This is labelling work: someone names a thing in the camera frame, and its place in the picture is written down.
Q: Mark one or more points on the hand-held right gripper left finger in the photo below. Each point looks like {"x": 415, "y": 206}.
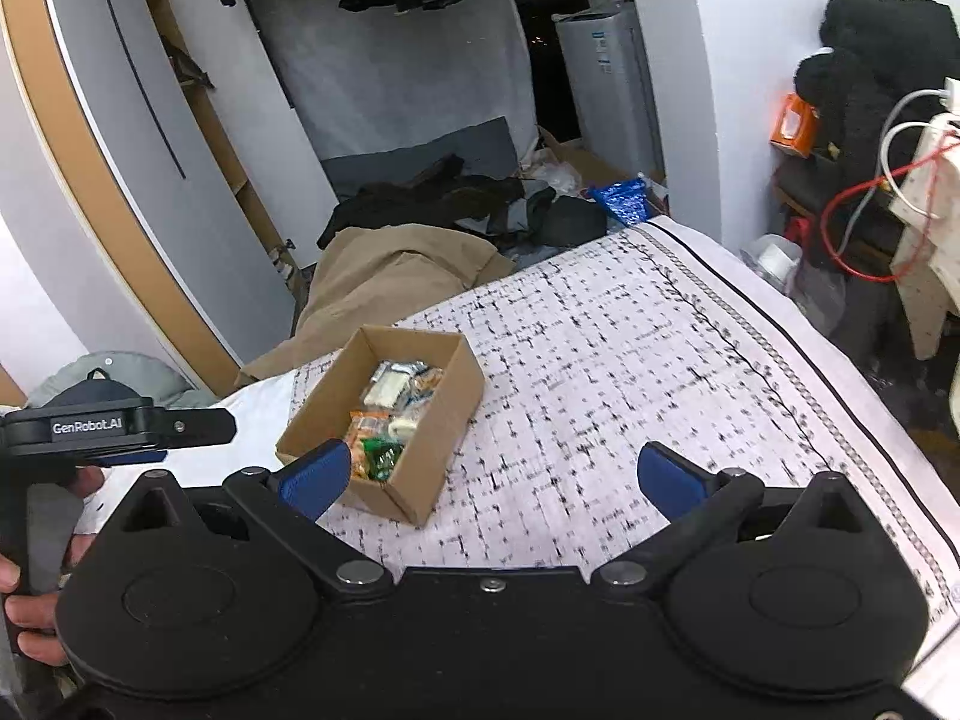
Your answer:
{"x": 315, "y": 478}

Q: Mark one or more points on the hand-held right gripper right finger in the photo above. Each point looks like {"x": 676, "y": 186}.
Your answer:
{"x": 669, "y": 481}

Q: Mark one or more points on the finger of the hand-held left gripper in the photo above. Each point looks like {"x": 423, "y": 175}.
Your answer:
{"x": 195, "y": 427}
{"x": 127, "y": 457}

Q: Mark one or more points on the bright green snack packet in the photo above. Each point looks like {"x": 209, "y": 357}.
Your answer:
{"x": 382, "y": 459}

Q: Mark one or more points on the orange clear snack packet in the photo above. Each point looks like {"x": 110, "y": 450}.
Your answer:
{"x": 364, "y": 427}

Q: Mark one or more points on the cream white snack packet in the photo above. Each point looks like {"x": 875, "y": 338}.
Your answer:
{"x": 386, "y": 392}

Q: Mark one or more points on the silver snack packet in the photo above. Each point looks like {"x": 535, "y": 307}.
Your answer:
{"x": 397, "y": 370}

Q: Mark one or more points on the brown cardboard box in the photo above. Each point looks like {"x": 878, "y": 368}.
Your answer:
{"x": 446, "y": 427}

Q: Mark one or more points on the person's left hand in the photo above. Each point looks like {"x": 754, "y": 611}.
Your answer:
{"x": 37, "y": 615}

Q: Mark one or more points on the white bed sheet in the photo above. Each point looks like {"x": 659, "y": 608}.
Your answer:
{"x": 247, "y": 405}

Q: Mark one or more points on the white black patterned cloth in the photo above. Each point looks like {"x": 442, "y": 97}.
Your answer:
{"x": 637, "y": 390}

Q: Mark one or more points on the tan blanket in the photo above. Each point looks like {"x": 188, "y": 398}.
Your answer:
{"x": 390, "y": 277}

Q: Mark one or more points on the white roll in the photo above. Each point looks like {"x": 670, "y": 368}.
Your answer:
{"x": 772, "y": 259}

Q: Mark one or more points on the grey wardrobe door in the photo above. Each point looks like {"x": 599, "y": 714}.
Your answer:
{"x": 97, "y": 165}

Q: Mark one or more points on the blue plastic bag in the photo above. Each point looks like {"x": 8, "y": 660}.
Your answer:
{"x": 622, "y": 199}

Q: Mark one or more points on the dark clothes pile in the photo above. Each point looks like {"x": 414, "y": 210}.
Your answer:
{"x": 427, "y": 199}

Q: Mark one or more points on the flat floor cardboard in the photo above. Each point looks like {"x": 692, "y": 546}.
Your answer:
{"x": 581, "y": 161}

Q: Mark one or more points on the grey board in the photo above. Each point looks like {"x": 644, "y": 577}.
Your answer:
{"x": 420, "y": 154}

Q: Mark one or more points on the table with floral tablecloth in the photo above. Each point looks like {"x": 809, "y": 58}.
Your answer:
{"x": 930, "y": 240}

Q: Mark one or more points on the orange tissue box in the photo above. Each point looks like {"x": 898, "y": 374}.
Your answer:
{"x": 793, "y": 124}

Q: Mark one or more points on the white appliance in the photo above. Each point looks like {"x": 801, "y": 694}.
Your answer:
{"x": 607, "y": 82}

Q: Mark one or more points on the black fluffy garment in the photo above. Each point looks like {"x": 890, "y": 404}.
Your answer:
{"x": 870, "y": 52}

